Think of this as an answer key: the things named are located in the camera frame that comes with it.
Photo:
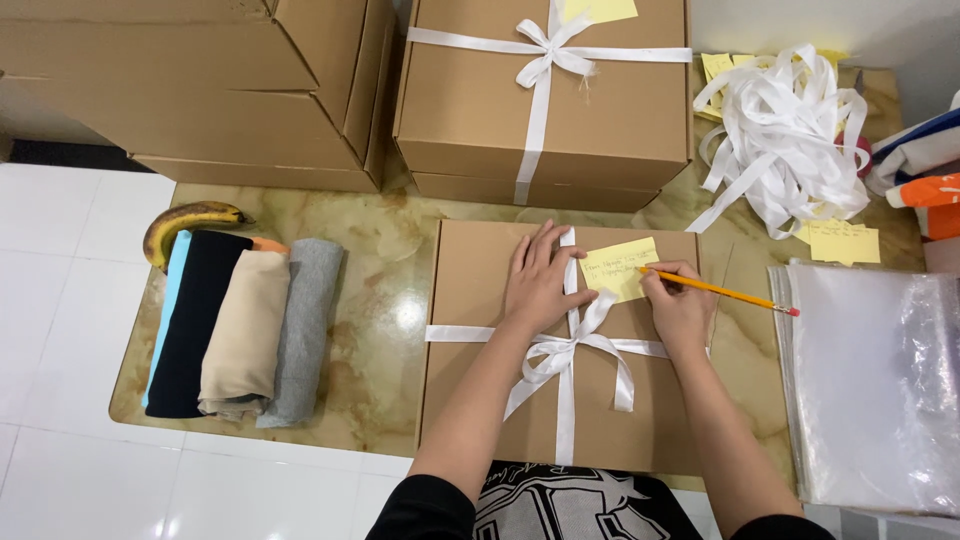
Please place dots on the person's left hand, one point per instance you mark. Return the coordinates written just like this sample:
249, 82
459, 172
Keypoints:
536, 292

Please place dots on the person's right hand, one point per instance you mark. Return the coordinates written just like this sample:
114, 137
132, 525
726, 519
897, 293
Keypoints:
684, 311

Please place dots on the yellow pencil with pink eraser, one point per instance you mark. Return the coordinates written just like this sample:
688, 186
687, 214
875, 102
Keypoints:
739, 295

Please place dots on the white ribbon bow on flat box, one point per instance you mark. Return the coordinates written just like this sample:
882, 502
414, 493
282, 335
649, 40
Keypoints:
564, 352

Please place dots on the written yellow sticky note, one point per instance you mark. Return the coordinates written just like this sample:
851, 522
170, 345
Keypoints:
613, 266

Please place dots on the plain flat brown cardboard box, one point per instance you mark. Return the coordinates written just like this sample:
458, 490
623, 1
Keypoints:
465, 189

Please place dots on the small pile of yellow notes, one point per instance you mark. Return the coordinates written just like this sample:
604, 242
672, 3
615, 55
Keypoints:
844, 244

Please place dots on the heap of loose white ribbon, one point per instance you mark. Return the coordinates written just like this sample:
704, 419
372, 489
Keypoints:
780, 142

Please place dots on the white ribbon bow on tall box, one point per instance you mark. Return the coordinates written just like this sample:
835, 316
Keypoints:
538, 97

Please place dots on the tall brown cardboard gift box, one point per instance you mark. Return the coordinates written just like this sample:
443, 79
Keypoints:
465, 105

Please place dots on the stack of clear plastic bags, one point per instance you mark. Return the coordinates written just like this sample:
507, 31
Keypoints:
870, 390

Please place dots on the person's black printed shirt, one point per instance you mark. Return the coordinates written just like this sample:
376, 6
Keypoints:
570, 506

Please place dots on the grey rolled cloth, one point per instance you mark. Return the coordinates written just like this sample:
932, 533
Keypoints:
304, 337

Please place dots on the red round object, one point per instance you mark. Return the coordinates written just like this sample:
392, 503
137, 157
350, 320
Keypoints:
862, 150

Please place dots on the scattered yellow sticky notes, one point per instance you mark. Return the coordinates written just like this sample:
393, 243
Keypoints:
716, 66

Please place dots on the orange rolled cloth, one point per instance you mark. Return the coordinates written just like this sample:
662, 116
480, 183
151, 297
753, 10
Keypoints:
271, 245

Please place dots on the orange and white bag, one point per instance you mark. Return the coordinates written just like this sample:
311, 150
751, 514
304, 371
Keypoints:
934, 199

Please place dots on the blank yellow sticky note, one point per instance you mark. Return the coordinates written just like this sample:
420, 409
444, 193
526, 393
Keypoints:
600, 9

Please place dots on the beige rolled cloth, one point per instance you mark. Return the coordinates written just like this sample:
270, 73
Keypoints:
244, 330

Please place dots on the thin brown cardboard box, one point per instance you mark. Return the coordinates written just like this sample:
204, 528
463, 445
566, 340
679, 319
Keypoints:
255, 174

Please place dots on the black rolled cloth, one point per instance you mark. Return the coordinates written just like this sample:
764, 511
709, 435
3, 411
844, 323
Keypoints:
195, 322

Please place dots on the ripe spotted banana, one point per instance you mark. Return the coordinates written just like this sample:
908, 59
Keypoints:
180, 221

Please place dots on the light blue rolled cloth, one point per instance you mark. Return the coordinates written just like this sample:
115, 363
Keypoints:
166, 307

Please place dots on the large open brown cardboard box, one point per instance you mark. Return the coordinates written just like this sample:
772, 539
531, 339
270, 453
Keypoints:
165, 90

